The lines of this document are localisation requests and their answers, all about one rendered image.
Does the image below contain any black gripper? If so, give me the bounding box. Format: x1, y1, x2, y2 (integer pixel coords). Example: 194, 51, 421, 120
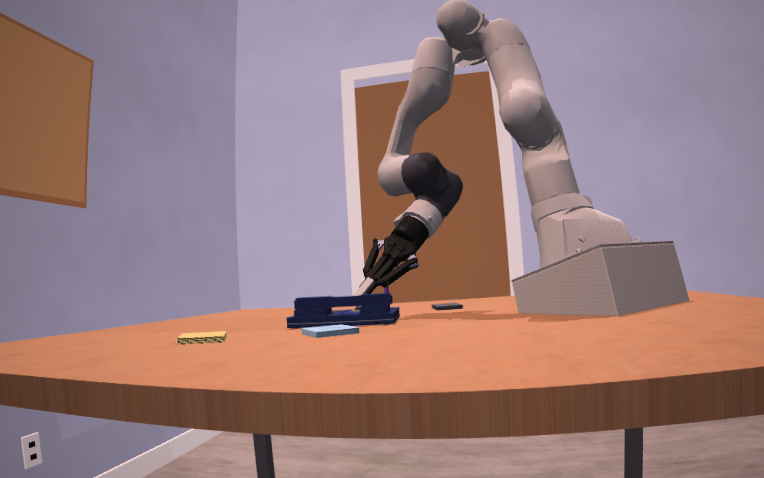
353, 216, 429, 296

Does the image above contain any yellow sticky note pad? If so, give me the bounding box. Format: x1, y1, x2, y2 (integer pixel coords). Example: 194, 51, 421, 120
177, 331, 227, 345

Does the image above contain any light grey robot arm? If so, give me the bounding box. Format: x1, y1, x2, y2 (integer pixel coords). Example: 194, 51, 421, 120
377, 0, 642, 268

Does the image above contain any dark navy phone handset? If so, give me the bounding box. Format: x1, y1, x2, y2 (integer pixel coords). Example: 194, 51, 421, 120
294, 293, 393, 310

